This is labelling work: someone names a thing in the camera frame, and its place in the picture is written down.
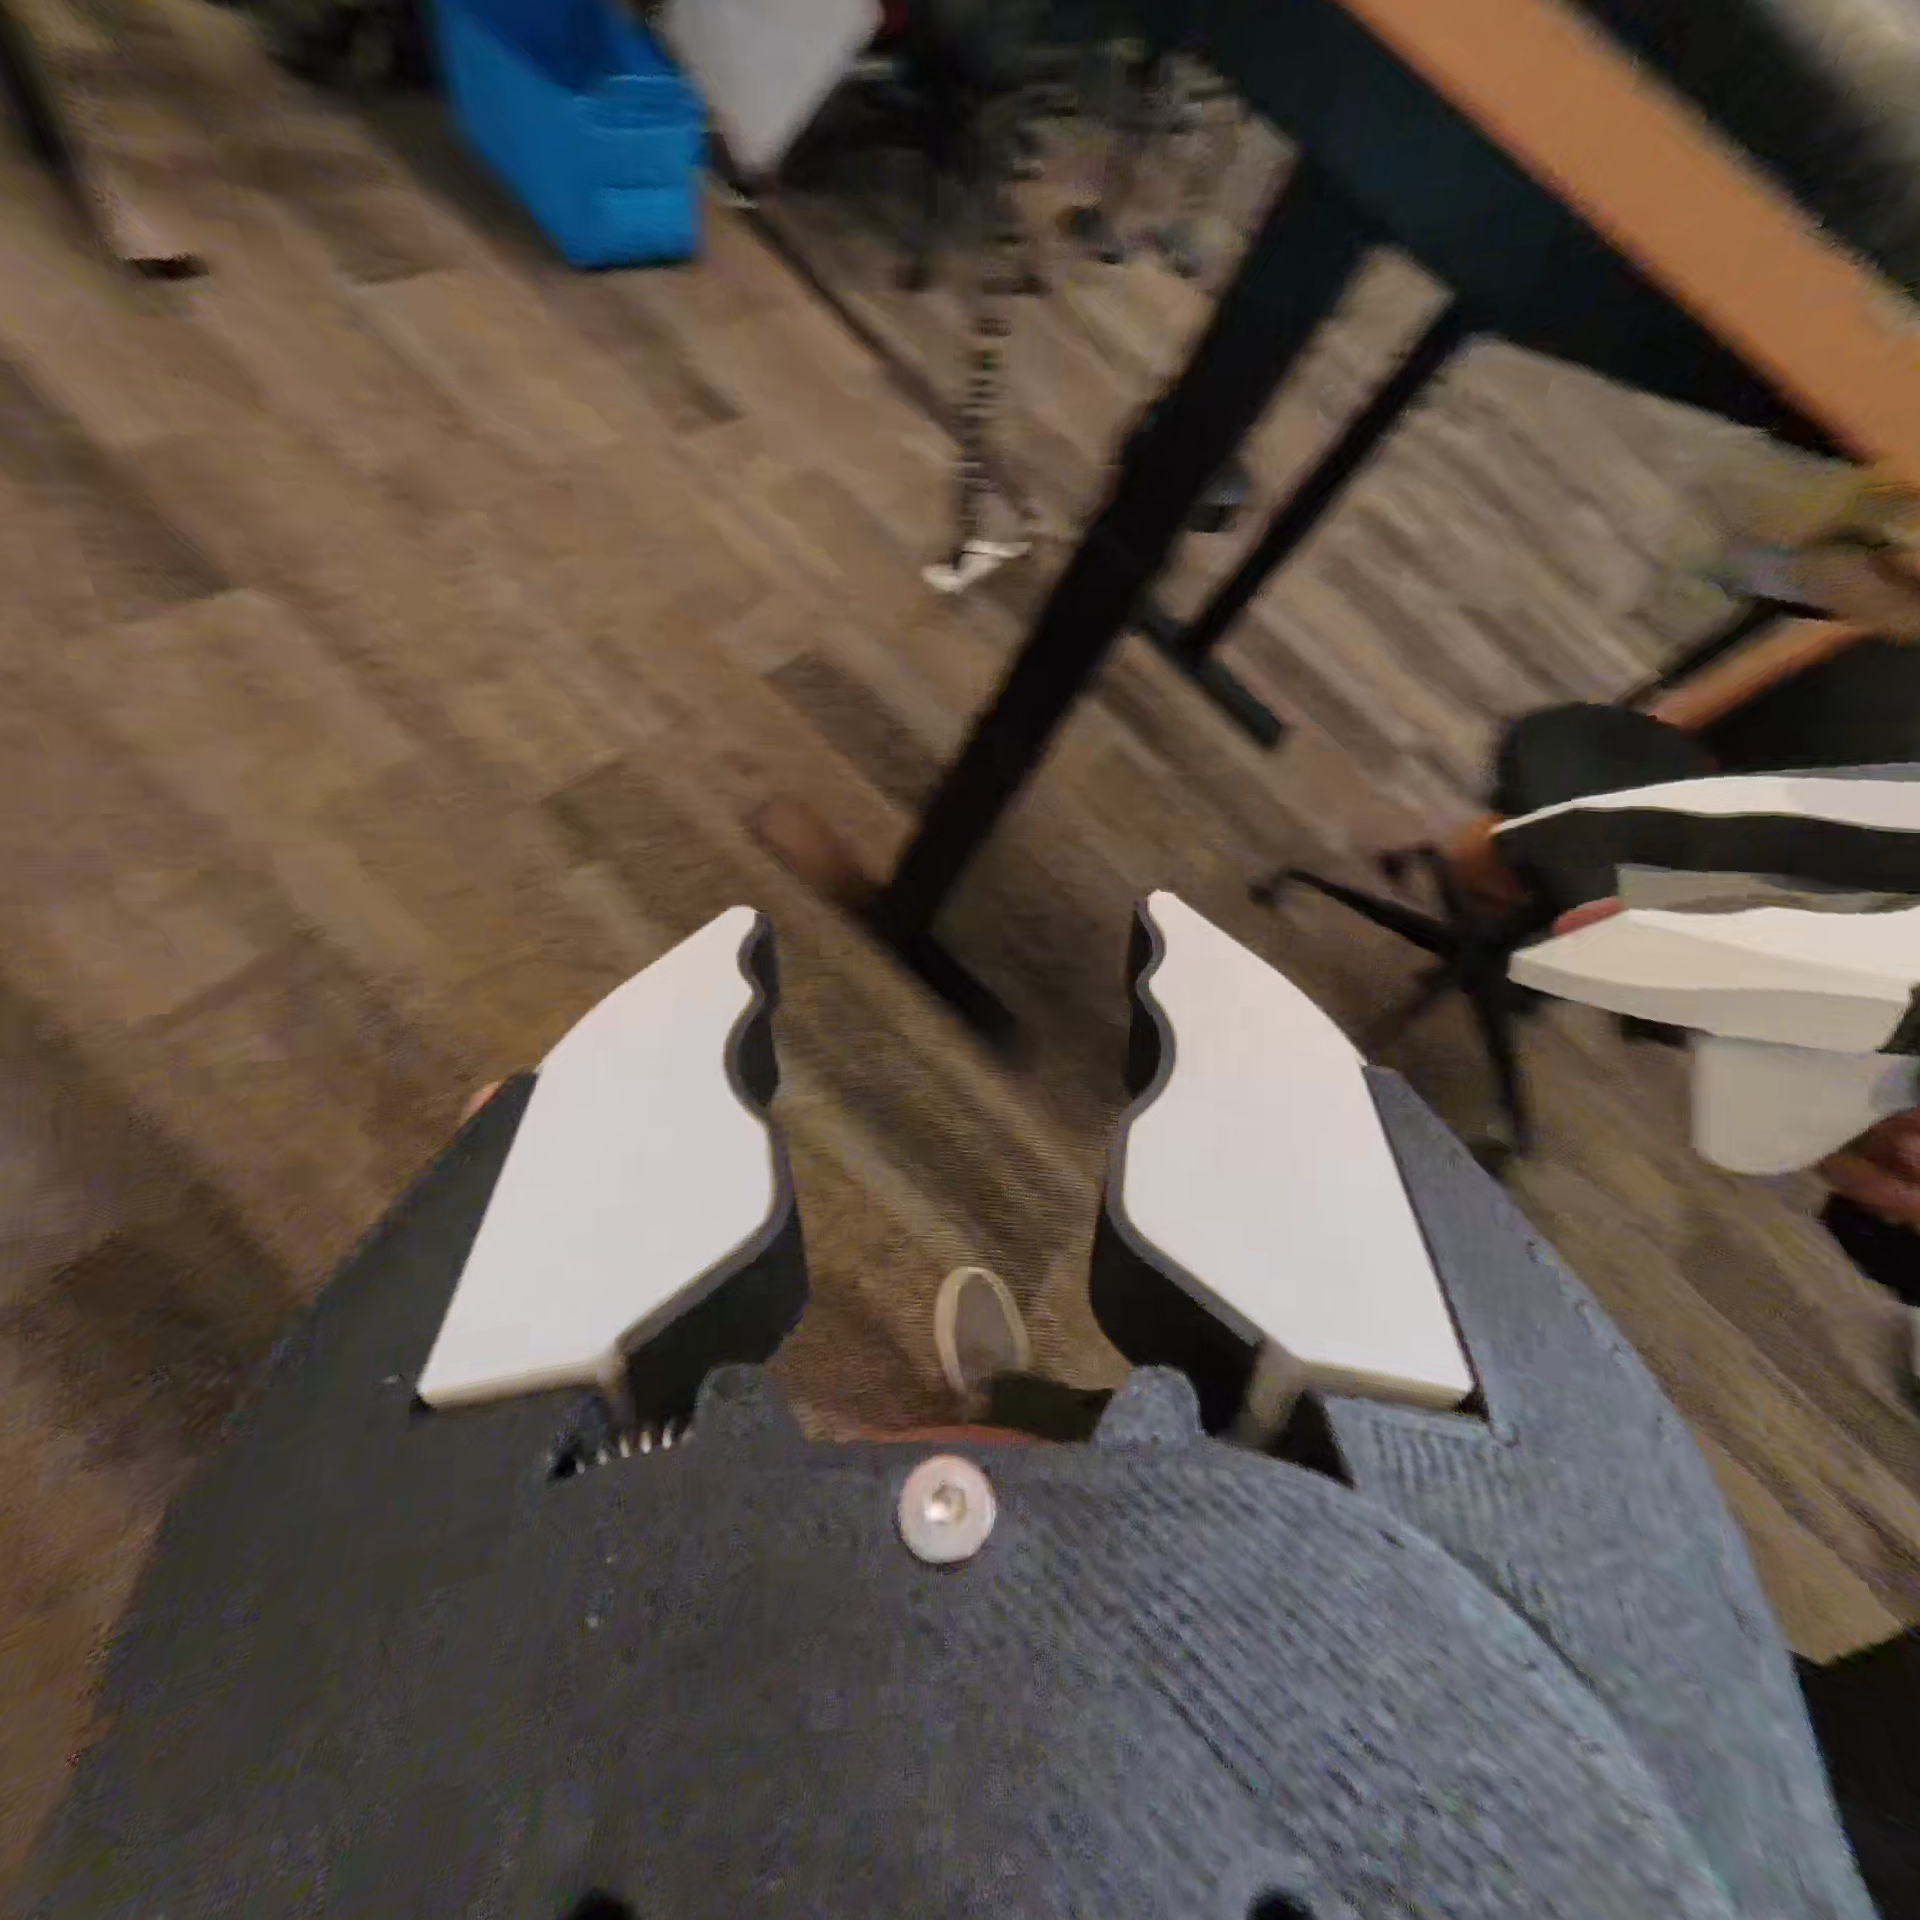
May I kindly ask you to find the person's black clothing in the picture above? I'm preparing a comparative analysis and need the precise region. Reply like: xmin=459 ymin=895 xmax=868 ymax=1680
xmin=1791 ymin=1626 xmax=1920 ymax=1920

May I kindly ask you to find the white sheet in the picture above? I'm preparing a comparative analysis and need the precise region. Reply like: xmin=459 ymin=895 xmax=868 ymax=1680
xmin=660 ymin=0 xmax=886 ymax=173

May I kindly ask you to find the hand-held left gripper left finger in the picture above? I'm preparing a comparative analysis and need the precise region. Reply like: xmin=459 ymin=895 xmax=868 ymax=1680
xmin=415 ymin=902 xmax=811 ymax=1412

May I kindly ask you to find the blue plastic bin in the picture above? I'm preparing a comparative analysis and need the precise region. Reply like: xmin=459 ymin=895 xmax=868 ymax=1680
xmin=428 ymin=0 xmax=710 ymax=272

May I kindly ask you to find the cable with white plug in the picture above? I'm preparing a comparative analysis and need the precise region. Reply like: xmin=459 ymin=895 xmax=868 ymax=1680
xmin=918 ymin=255 xmax=1040 ymax=596

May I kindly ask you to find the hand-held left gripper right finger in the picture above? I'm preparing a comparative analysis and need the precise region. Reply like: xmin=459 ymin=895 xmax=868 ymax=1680
xmin=1087 ymin=888 xmax=1479 ymax=1433

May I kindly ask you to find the person's right hand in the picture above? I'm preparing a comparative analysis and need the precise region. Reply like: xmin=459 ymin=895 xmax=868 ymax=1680
xmin=1819 ymin=1110 xmax=1920 ymax=1224

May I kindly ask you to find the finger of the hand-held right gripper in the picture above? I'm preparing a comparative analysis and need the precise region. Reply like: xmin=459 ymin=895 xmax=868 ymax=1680
xmin=1506 ymin=901 xmax=1920 ymax=1175
xmin=1493 ymin=768 xmax=1920 ymax=888

